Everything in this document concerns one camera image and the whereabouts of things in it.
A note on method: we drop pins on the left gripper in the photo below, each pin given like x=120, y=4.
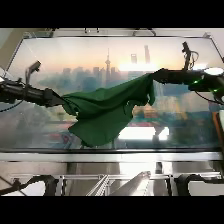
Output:
x=52, y=97

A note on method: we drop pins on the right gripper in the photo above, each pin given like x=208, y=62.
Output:
x=170, y=76

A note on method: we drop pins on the green garment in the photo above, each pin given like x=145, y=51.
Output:
x=103, y=110

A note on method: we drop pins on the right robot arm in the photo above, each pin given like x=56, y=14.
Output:
x=208, y=81

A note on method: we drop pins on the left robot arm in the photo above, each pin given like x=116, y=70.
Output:
x=16, y=90

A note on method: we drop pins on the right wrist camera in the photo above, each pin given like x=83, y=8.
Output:
x=186, y=53

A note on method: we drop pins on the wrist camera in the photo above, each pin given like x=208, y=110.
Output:
x=33, y=67
x=186, y=53

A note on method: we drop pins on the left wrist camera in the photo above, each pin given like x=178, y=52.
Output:
x=33, y=67

